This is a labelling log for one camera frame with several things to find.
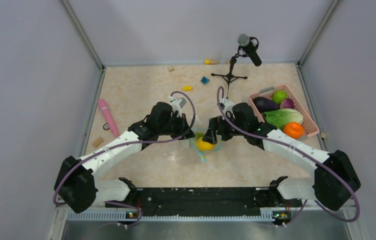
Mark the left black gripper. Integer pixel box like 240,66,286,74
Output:
158,113,196,140

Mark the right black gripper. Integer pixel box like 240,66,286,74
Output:
202,111,247,145

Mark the dark purple eggplant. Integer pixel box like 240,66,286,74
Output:
252,96,279,113

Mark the green lettuce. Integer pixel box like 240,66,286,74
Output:
262,108,304,129

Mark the green grapes bunch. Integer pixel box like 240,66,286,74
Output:
195,131,204,140

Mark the yellow lemon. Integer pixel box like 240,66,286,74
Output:
196,137,215,152

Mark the clear zip top bag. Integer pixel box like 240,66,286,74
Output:
177,127,223,163

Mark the orange tangerine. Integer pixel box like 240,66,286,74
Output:
282,122,304,139

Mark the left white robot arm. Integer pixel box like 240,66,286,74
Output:
53,97,196,213

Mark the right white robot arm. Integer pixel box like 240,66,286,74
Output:
202,102,362,211

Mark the yellow rectangular block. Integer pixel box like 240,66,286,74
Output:
182,85,193,92

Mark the green lime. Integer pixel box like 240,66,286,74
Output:
271,90,287,105

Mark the purple onion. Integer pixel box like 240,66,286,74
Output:
279,98,295,109

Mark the teal square block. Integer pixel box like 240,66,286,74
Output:
200,76,210,85

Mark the small wooden block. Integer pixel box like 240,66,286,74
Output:
167,65,175,72

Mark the pink cylindrical tool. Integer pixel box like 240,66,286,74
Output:
97,98,120,138

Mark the yellow and wood block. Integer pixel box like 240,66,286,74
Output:
204,59,219,65

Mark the wooden block at left edge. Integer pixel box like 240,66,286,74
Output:
92,137,104,148

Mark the pink plastic basket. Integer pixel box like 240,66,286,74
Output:
248,84,320,138

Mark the black microphone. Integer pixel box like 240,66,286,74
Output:
237,34,262,67

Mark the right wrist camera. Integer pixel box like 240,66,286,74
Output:
220,98,235,118

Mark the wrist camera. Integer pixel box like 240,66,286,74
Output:
168,96,187,118
220,98,235,118

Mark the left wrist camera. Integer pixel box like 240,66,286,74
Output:
168,96,187,118

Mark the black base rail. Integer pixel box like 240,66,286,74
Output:
121,177,303,218

